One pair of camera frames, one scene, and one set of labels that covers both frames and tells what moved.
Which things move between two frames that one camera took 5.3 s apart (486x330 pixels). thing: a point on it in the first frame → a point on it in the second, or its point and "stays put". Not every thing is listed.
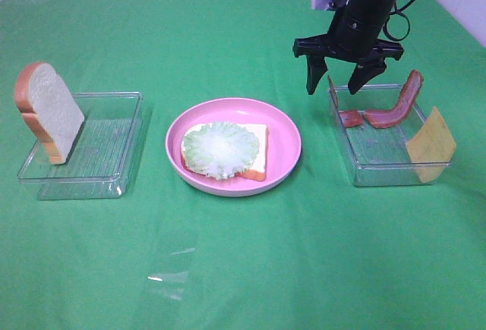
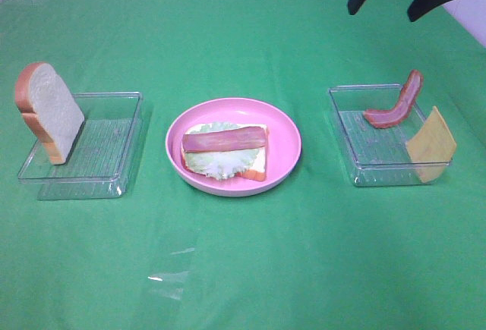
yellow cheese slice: [432, 146] stays put
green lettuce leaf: [220, 149] stays put
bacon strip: [350, 117] → [224, 139]
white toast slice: [255, 170] stays put
